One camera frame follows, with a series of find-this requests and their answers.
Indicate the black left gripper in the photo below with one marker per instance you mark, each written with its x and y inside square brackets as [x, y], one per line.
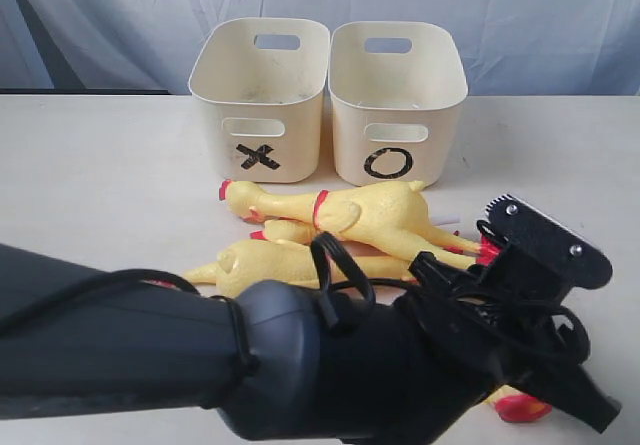
[507, 321]

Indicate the headless rubber chicken body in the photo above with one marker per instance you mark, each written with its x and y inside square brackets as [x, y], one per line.
[514, 406]

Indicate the whole rubber chicken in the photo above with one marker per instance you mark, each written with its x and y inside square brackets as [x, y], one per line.
[246, 262]
[252, 203]

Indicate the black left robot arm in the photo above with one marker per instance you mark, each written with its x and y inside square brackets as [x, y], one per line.
[282, 362]

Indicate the severed rubber chicken head neck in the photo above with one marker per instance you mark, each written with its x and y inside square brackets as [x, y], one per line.
[366, 229]

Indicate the cream bin with O mark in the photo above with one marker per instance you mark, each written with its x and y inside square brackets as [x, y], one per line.
[396, 91]

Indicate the white backdrop curtain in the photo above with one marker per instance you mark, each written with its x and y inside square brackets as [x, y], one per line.
[508, 47]

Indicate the cream bin with X mark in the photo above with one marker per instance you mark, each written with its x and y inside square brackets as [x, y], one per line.
[258, 90]

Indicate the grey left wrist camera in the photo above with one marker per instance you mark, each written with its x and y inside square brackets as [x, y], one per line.
[553, 245]

